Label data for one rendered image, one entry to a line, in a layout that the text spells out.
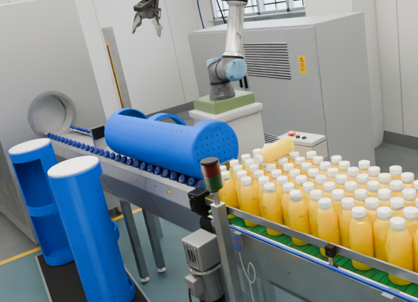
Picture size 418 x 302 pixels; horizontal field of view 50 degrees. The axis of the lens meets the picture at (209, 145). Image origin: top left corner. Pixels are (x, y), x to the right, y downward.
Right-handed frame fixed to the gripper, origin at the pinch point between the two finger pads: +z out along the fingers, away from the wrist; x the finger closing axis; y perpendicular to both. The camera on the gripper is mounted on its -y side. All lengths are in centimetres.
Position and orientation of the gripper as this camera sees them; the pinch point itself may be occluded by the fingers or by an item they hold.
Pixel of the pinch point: (145, 35)
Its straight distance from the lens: 223.4
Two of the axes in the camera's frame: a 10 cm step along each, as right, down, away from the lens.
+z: -1.1, 9.7, 2.3
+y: 3.8, -1.7, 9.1
